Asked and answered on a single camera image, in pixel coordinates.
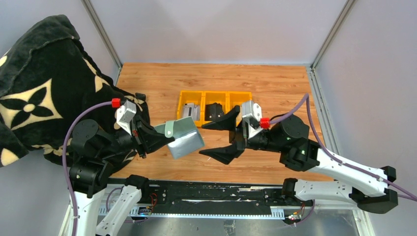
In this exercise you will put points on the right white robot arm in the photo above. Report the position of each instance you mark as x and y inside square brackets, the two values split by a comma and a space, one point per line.
[351, 182]

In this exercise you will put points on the black floral blanket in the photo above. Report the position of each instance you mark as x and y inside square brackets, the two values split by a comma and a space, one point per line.
[46, 80]

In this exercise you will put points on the yellow three-compartment bin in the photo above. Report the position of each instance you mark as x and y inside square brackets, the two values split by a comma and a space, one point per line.
[228, 99]

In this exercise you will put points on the black card holder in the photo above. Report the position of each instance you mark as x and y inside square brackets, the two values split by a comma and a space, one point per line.
[213, 111]

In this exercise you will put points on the silver card holder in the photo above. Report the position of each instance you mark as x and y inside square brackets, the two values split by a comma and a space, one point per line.
[191, 110]

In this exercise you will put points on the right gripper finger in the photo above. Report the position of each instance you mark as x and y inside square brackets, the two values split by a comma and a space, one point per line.
[224, 155]
[225, 122]

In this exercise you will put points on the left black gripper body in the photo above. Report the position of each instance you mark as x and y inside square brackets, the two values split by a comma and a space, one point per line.
[123, 140]

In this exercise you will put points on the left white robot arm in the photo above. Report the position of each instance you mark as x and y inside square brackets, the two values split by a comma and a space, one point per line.
[96, 151]

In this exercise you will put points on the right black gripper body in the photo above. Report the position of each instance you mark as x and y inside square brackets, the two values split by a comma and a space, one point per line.
[261, 141]

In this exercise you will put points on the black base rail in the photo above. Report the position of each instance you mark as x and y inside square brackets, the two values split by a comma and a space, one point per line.
[213, 199]

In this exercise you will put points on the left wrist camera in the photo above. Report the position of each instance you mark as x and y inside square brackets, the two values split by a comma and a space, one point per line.
[125, 114]

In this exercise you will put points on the mint green card holder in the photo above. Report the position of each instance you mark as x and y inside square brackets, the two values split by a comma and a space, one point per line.
[186, 134]

